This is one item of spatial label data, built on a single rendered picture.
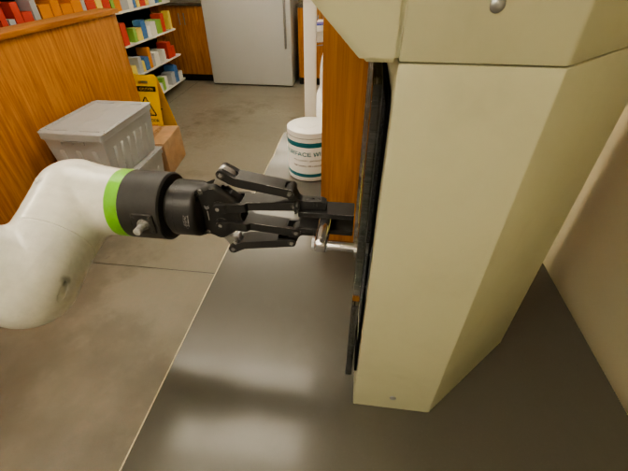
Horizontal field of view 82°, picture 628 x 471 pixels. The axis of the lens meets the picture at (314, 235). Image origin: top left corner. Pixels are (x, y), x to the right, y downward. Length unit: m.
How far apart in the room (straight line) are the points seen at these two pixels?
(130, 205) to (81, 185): 0.07
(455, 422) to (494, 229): 0.34
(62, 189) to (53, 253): 0.09
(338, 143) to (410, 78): 0.43
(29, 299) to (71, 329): 1.71
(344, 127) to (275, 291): 0.34
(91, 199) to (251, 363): 0.34
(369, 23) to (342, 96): 0.40
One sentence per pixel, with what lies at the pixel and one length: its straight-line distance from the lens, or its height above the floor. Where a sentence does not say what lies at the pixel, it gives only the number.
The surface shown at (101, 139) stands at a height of 0.63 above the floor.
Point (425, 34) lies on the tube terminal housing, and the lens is 0.28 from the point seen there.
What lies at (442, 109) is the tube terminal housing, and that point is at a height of 1.38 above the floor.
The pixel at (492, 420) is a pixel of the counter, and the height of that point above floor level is 0.94.
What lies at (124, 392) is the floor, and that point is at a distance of 1.85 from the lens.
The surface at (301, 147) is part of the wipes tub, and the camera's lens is 1.03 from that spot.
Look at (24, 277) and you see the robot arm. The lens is 0.50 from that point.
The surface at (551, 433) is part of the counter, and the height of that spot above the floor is 0.94.
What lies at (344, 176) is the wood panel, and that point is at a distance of 0.73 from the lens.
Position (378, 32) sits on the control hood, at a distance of 0.28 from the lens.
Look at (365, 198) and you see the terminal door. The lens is 0.33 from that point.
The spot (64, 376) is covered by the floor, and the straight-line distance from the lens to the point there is 2.03.
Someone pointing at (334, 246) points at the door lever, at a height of 1.20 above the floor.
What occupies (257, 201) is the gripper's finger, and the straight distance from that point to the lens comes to 0.46.
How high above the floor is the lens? 1.47
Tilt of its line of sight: 38 degrees down
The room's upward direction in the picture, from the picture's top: straight up
